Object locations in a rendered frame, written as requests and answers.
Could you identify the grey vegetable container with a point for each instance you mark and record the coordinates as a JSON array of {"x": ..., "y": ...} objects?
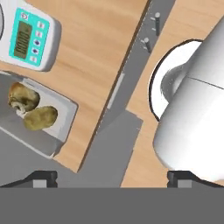
[{"x": 38, "y": 140}]

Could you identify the dark grey cylindrical knob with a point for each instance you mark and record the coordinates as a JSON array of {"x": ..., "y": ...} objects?
[
  {"x": 147, "y": 44},
  {"x": 157, "y": 23}
]

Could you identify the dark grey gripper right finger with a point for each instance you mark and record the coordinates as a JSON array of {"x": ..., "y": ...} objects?
[{"x": 178, "y": 177}]

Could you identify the white kitchen scale teal panel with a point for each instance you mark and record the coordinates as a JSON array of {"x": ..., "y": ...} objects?
[{"x": 29, "y": 35}]

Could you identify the yellow-brown potato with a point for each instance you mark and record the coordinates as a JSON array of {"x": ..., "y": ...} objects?
[{"x": 40, "y": 118}]

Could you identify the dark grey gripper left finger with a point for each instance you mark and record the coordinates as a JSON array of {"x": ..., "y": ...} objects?
[{"x": 43, "y": 177}]

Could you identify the white round black-rimmed object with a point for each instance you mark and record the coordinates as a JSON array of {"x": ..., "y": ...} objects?
[{"x": 192, "y": 125}]

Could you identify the grey cupboard front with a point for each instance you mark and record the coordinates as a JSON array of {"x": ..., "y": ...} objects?
[{"x": 116, "y": 145}]

